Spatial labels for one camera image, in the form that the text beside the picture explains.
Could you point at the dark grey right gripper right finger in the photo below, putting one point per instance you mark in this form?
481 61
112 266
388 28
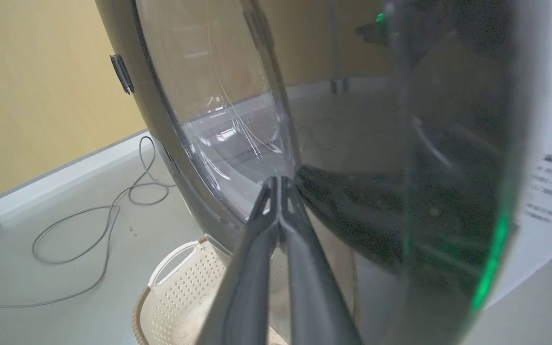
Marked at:
316 297

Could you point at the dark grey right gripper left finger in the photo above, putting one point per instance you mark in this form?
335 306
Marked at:
242 292

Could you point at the round glass washing machine door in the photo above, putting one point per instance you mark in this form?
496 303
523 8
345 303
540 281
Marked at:
343 143

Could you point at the white washing machine body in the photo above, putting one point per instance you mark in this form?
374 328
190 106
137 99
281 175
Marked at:
549 158

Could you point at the cream perforated laundry basket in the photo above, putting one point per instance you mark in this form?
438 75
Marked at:
180 297

